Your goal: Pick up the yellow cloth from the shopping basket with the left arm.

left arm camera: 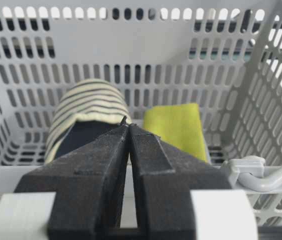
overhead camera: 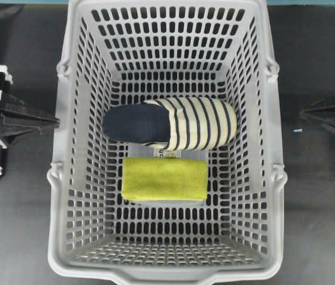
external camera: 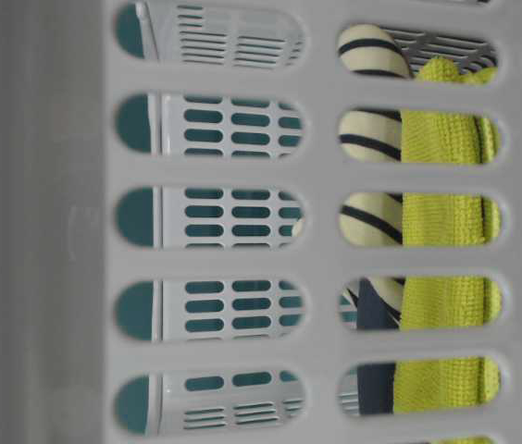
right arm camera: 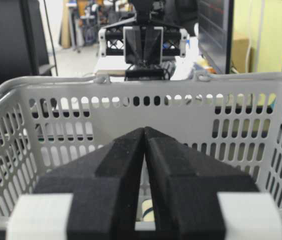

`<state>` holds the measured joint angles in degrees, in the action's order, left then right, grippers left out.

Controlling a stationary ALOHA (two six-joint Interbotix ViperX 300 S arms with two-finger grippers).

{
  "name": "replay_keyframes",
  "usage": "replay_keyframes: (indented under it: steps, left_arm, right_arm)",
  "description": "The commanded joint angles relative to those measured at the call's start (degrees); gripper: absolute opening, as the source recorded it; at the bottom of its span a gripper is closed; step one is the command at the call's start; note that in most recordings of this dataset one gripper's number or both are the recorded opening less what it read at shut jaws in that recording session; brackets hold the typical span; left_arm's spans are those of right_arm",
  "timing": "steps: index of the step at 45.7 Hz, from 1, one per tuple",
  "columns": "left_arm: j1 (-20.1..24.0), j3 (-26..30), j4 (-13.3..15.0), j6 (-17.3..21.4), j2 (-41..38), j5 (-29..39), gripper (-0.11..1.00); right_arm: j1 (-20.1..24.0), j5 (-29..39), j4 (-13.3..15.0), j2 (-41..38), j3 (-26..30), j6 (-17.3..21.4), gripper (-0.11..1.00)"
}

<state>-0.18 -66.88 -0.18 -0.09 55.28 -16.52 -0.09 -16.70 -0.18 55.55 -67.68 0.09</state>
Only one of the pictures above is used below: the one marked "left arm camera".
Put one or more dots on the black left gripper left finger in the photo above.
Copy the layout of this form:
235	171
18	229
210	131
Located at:
77	196

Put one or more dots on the yellow-green cloth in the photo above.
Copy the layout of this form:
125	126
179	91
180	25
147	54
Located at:
178	125

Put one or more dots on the grey plastic shopping basket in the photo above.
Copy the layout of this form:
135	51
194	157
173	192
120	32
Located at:
224	55

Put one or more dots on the grey basket handle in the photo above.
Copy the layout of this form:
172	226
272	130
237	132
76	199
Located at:
252	175

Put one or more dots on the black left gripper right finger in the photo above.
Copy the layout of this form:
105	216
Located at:
180	197

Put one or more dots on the striped cream navy cloth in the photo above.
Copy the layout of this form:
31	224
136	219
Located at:
89	100

